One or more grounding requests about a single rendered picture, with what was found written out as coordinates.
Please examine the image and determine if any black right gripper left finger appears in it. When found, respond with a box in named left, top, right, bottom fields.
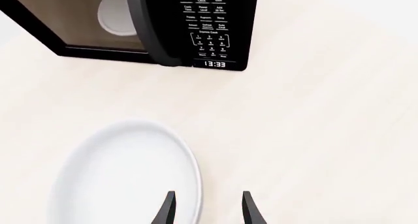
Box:
left=150, top=191, right=176, bottom=224

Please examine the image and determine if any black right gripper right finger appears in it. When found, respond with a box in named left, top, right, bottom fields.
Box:
left=242, top=191, right=269, bottom=224

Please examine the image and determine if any white plate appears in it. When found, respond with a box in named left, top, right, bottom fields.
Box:
left=48, top=119, right=204, bottom=224

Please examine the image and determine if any black microwave oven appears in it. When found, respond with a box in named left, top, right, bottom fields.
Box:
left=0, top=0, right=259, bottom=72

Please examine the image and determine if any white microwave turntable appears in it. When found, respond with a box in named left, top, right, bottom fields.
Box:
left=97, top=0, right=138, bottom=37

